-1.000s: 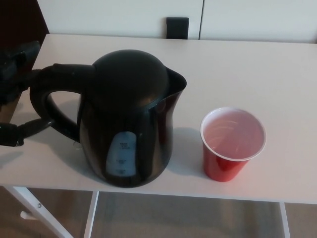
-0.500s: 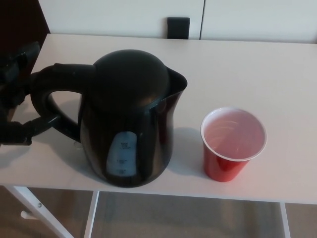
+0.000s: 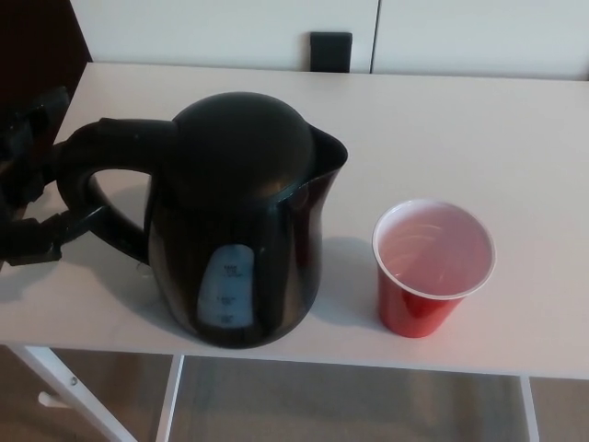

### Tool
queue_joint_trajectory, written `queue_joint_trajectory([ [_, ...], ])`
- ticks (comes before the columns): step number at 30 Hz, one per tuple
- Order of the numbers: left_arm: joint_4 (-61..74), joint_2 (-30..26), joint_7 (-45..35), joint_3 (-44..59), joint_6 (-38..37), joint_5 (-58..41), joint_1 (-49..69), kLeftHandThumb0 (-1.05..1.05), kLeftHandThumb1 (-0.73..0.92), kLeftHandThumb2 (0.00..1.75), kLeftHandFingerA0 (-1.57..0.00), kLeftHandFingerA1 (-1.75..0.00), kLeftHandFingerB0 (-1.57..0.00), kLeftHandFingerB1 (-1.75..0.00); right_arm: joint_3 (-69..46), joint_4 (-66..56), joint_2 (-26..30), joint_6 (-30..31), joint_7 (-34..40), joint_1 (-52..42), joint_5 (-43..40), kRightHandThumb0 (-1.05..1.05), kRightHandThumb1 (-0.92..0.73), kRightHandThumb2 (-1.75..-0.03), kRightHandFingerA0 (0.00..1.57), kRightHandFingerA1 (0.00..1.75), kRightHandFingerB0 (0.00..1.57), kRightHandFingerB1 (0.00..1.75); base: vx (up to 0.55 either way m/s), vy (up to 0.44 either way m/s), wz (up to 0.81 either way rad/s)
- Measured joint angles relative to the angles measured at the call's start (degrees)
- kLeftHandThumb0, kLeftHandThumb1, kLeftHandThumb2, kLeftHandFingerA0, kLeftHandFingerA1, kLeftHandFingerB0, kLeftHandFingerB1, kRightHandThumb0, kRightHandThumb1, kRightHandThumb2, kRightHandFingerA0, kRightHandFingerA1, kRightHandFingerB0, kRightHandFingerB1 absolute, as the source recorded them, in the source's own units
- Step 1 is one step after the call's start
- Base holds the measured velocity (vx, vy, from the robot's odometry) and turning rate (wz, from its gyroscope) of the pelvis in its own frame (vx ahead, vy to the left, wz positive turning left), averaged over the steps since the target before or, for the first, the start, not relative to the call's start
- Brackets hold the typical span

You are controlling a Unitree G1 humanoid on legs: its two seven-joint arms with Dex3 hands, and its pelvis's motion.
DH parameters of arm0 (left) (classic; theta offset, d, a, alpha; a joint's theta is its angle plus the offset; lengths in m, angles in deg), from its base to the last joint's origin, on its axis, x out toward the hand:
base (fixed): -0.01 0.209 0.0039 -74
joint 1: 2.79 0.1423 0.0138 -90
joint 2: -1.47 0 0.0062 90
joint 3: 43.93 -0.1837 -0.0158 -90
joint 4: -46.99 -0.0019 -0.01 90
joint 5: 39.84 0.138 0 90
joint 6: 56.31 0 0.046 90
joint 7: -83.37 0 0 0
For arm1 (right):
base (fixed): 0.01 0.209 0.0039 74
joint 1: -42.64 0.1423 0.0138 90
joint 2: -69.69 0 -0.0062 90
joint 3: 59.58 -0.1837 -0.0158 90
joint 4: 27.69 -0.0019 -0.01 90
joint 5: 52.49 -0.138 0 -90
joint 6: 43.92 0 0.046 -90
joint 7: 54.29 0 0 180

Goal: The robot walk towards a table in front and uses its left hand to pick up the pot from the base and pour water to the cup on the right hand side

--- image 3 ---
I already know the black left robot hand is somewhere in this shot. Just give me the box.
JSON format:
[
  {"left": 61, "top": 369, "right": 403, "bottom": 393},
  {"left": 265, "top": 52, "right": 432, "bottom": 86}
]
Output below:
[{"left": 0, "top": 84, "right": 110, "bottom": 269}]

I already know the black electric kettle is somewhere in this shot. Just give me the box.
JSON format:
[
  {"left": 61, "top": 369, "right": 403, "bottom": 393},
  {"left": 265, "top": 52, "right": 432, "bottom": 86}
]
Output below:
[{"left": 54, "top": 91, "right": 350, "bottom": 349}]

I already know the red plastic cup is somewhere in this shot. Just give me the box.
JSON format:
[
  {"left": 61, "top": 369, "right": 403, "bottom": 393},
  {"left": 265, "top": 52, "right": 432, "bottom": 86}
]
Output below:
[{"left": 372, "top": 197, "right": 498, "bottom": 339}]

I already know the white cabinet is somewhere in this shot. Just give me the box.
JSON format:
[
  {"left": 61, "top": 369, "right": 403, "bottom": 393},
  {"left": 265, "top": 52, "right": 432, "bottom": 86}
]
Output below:
[{"left": 68, "top": 0, "right": 589, "bottom": 83}]

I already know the black cabinet door handle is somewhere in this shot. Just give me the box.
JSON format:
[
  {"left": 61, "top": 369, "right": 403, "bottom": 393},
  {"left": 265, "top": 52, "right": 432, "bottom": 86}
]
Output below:
[{"left": 308, "top": 30, "right": 354, "bottom": 74}]

